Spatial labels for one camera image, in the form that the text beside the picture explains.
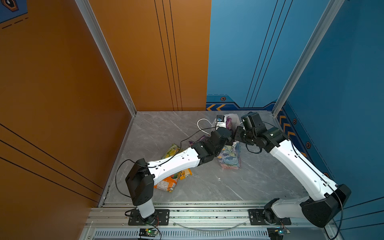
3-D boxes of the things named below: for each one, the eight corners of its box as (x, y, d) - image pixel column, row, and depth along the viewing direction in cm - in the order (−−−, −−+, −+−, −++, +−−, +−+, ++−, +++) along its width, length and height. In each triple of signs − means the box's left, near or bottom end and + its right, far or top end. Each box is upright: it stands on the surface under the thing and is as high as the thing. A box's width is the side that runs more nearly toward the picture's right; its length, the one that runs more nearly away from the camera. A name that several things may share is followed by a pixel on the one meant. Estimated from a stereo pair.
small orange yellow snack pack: (180, 180, 87) (179, 179, 86) (177, 173, 90) (177, 172, 88) (192, 175, 89) (192, 174, 88) (190, 168, 92) (190, 167, 90)
